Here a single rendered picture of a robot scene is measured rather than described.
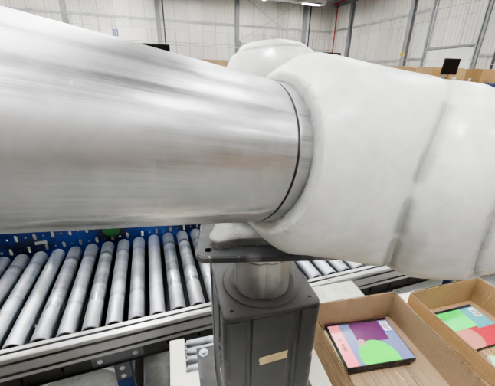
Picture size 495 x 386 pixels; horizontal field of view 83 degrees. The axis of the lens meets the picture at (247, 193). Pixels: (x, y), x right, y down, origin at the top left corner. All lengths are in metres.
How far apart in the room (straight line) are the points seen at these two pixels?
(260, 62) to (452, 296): 1.00
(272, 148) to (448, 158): 0.10
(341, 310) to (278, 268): 0.47
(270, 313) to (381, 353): 0.45
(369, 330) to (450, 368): 0.19
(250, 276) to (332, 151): 0.37
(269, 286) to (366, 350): 0.45
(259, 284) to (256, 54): 0.36
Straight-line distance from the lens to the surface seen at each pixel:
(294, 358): 0.64
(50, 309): 1.15
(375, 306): 1.00
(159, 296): 1.06
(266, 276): 0.50
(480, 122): 0.21
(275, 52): 0.38
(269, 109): 0.16
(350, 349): 0.89
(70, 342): 1.02
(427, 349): 0.97
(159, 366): 1.83
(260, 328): 0.53
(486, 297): 1.22
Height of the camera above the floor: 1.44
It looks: 23 degrees down
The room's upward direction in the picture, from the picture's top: 1 degrees clockwise
